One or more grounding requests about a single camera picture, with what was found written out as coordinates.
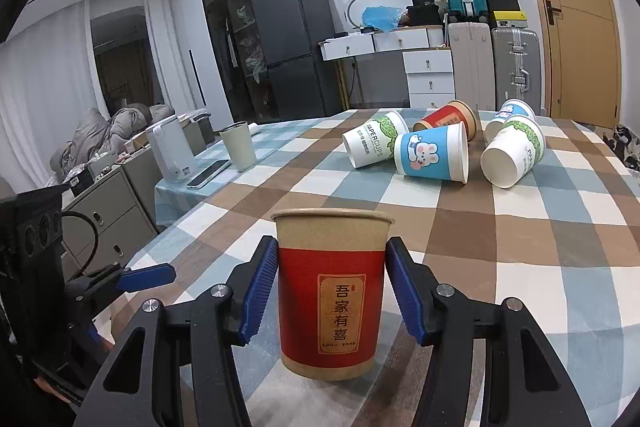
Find grey low cabinet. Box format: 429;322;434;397
62;164;157;281

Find checked tablecloth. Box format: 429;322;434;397
111;110;639;426

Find dark glass cabinet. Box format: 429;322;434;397
202;0;279;124

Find white drawer desk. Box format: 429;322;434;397
320;25;456;109

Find white kettle appliance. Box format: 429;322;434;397
145;115;196;183

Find black refrigerator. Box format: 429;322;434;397
252;0;343;120

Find beige suitcase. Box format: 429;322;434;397
448;23;496;112

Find white green paper cup left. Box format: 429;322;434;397
343;110;409;169

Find blue rabbit paper cup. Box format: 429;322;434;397
394;122;470;184

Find wooden door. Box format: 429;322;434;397
537;0;620;128

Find silver suitcase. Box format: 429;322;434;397
491;27;542;115

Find blue plastic bag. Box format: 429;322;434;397
361;5;404;32

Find blue white paper cup rear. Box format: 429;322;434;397
484;98;535;143

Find red and kraft paper cup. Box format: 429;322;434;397
272;208;394;381

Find stacked shoe boxes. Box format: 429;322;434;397
486;0;528;28

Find white green paper cup right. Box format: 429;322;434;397
480;115;546;190

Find white smartphone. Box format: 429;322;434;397
186;159;231;190

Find white green paper cup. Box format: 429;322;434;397
480;115;546;190
343;110;409;169

